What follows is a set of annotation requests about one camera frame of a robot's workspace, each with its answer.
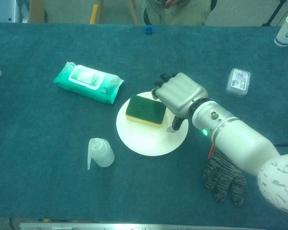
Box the person in beige clothes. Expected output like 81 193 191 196
143 0 218 26

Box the white round plate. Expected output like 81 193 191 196
116 90 189 157

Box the slanted wooden leg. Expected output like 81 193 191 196
126 0 139 25

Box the grey metal frame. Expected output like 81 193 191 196
7 0 31 24

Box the translucent squeeze bottle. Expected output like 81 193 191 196
87 138 115 171

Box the green wet wipes pack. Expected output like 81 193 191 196
52 61 125 105

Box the wooden post with yellow strip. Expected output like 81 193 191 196
89 0 104 24

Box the teal table cloth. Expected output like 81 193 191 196
0 21 288 230

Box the green yellow sponge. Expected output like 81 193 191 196
125 94 168 128

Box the aluminium rail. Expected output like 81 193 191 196
19 222 267 230

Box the brown cardboard board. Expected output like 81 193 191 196
28 0 47 24

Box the grey knit work glove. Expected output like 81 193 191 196
203 143 247 207

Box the clear plastic box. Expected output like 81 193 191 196
225 68 252 98

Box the black tripod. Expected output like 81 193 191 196
261 0 288 27

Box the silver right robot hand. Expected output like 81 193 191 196
151 72 209 134

